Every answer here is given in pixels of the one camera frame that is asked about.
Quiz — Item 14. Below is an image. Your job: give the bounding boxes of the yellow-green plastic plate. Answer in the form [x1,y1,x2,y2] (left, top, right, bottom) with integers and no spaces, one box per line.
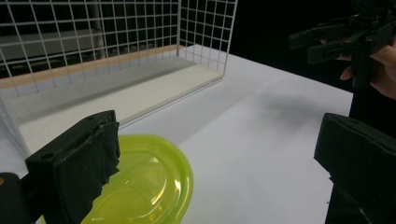
[40,133,194,224]

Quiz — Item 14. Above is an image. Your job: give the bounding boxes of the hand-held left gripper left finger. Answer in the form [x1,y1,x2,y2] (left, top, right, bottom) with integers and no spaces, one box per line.
[24,109,121,224]

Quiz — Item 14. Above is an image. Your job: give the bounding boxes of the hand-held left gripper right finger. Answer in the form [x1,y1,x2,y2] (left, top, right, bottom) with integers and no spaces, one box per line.
[313,112,396,224]

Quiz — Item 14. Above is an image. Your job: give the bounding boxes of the white wire rack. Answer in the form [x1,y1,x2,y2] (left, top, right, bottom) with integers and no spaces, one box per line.
[0,0,239,157]

